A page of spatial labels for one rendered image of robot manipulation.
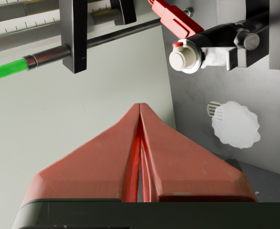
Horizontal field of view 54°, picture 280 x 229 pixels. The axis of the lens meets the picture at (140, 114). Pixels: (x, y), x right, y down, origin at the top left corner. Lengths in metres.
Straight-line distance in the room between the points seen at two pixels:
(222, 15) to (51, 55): 0.21
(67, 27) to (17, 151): 0.21
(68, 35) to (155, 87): 0.29
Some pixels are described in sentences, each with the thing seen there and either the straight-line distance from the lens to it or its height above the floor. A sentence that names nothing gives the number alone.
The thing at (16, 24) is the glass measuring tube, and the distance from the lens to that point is 0.44.
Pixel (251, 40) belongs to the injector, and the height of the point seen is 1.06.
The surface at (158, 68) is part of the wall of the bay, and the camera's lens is 0.62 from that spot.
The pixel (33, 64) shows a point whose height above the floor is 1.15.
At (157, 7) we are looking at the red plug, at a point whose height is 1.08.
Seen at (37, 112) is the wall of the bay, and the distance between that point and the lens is 0.47.
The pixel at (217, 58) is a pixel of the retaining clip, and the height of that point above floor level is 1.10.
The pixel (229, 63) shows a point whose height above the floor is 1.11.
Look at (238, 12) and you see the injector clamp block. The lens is 0.34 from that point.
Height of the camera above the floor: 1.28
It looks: 35 degrees down
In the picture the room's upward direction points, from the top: 120 degrees counter-clockwise
